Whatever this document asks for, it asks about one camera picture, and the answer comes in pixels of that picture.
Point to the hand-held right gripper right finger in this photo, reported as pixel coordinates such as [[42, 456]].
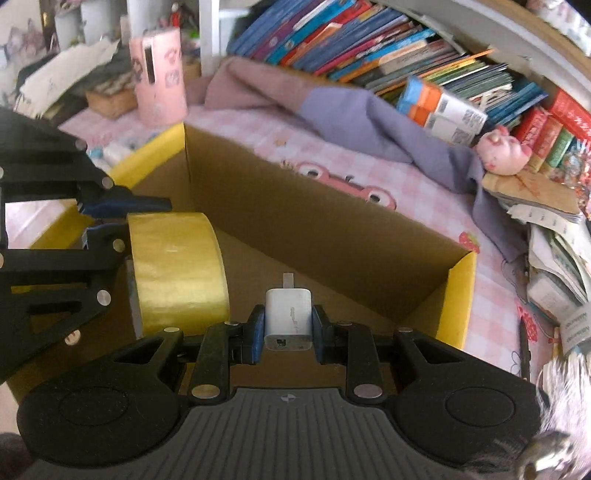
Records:
[[319, 334]]

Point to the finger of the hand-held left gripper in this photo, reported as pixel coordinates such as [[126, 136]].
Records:
[[99, 237], [138, 204]]

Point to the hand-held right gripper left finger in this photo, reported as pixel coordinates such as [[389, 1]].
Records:
[[256, 334]]

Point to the small white USB charger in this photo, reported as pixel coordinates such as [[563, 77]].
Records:
[[288, 318]]

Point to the yellow tape roll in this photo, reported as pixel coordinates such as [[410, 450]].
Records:
[[180, 272]]

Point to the yellow cardboard box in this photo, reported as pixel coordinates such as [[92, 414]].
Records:
[[300, 207]]

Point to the wooden chess board box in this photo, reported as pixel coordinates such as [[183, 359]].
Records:
[[111, 99]]

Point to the pink cylinder holder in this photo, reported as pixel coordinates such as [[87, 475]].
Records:
[[159, 92]]

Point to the white paper sheet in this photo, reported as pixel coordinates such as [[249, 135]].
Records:
[[60, 74]]

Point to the pink printed tablecloth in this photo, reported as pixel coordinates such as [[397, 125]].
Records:
[[415, 203]]

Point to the white bookshelf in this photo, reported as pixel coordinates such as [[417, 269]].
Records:
[[207, 37]]

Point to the floral plush doll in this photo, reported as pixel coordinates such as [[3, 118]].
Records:
[[18, 46]]

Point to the black pen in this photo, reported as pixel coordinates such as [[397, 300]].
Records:
[[523, 350]]

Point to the purple cloth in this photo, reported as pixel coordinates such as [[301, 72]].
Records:
[[351, 115]]

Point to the orange and white carton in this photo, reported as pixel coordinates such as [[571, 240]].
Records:
[[450, 131], [443, 104]]

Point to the pile of papers and booklets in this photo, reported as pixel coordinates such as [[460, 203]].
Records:
[[554, 258]]

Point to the row of colourful books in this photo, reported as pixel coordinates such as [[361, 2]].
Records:
[[323, 37]]

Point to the grey furry cloth with snap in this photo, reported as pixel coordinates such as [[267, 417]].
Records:
[[563, 397]]

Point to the pink pig plush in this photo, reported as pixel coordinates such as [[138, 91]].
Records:
[[503, 150]]

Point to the red upright book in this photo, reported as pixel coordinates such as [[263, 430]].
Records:
[[531, 124], [547, 141]]

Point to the green upright book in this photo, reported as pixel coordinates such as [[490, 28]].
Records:
[[561, 147]]

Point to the thick red book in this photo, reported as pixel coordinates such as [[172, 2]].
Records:
[[572, 110]]

